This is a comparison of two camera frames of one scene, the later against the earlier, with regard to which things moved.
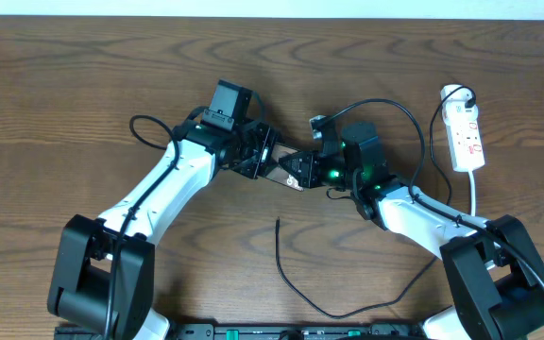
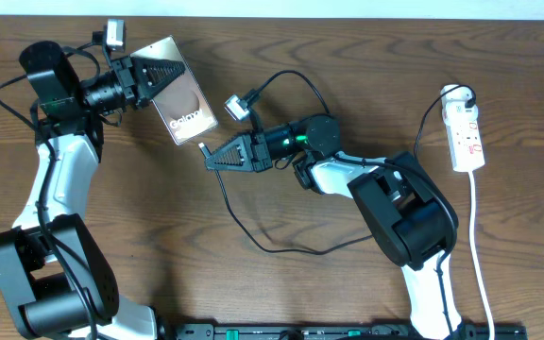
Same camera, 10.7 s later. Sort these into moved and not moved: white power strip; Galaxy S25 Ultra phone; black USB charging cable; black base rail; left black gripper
Moved: left black gripper; Galaxy S25 Ultra phone; black USB charging cable
Not moved: black base rail; white power strip
